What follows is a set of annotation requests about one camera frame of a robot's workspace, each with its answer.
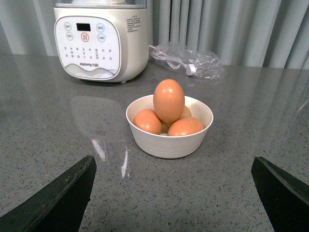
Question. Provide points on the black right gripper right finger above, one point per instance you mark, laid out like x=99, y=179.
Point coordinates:
x=284, y=197

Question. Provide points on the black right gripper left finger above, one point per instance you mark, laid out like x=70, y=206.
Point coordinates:
x=59, y=206

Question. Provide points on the brown top egg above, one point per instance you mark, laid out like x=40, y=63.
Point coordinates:
x=169, y=100

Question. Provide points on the brown egg right in bowl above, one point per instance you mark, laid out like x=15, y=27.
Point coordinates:
x=185, y=126

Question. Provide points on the brown egg left in bowl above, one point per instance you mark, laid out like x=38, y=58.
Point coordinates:
x=148, y=121

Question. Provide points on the pale brown egg in bowl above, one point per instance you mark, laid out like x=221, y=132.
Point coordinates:
x=186, y=113

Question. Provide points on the white round bowl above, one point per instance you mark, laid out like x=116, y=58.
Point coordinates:
x=169, y=147

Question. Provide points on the grey curtain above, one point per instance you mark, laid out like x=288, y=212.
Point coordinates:
x=257, y=33

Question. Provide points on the white Joyoung blender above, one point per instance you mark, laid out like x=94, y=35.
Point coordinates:
x=102, y=40

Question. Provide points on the clear plastic bag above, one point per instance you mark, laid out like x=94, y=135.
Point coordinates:
x=177, y=58

